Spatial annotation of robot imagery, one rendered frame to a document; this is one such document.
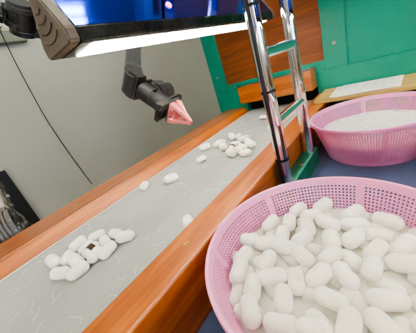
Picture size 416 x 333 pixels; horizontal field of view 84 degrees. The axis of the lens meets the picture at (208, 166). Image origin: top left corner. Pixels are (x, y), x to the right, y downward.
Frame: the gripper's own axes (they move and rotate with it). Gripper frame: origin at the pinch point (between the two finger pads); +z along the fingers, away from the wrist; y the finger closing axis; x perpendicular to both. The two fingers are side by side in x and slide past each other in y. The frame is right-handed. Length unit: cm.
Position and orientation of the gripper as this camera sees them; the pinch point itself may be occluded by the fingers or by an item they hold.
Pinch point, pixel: (189, 121)
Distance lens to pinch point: 69.9
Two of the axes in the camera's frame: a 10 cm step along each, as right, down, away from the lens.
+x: -2.5, 6.8, 6.9
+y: 5.7, -4.8, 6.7
